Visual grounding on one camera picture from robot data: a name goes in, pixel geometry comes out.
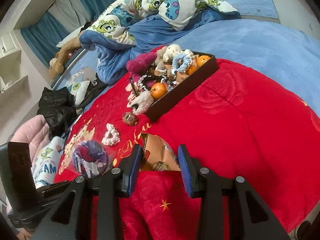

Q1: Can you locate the white crochet scrunchie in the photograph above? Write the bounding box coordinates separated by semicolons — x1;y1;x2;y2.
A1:
101;123;120;146

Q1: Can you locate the brown capybara squishy toy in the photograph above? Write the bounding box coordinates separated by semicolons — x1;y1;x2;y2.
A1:
122;112;138;126

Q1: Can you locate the orange mandarin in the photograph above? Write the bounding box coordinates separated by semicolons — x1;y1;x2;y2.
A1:
150;82;167;100
196;55;211;68

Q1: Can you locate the blue crochet scrunchie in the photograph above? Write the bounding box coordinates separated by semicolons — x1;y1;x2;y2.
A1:
172;53;192;73

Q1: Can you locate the person left hand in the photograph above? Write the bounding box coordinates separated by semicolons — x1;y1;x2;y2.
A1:
16;229;33;240

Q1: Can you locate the pink quilted jacket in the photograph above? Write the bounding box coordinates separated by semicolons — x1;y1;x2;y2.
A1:
11;115;49;166

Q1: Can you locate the red teddy bear blanket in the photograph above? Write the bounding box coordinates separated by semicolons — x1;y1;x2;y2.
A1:
55;59;319;232

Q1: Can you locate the black puffer jacket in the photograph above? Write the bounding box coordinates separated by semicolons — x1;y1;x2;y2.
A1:
37;87;77;140

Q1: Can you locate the white fuzzy hair claw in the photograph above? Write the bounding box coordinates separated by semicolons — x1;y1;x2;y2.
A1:
130;90;153;115

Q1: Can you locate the brown teddy bear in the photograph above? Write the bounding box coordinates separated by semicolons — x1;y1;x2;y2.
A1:
49;36;81;82

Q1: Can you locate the orange mandarin in tray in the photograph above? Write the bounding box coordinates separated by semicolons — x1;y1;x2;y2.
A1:
150;82;167;100

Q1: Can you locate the dark rectangular tray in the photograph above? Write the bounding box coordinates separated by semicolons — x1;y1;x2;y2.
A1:
133;54;219;121

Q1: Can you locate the magenta plush bear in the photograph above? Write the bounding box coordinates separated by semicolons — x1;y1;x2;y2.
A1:
126;52;157;82

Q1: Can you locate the white plush bunny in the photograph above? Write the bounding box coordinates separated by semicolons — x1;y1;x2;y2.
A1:
163;44;182;63

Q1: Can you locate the blue monster print comforter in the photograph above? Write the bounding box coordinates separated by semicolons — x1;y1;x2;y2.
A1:
80;0;240;85

